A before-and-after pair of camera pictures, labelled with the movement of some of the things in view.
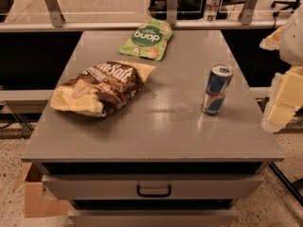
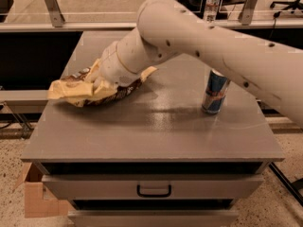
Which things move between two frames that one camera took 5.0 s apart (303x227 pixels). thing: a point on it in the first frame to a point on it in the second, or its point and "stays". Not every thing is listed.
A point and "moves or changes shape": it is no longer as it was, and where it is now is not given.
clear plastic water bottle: [212, 5] stays
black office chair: [292, 5] stays
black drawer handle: [153, 195] stays
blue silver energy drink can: [215, 93] stays
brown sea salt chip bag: [104, 89] moves or changes shape
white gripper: [293, 41] to [113, 67]
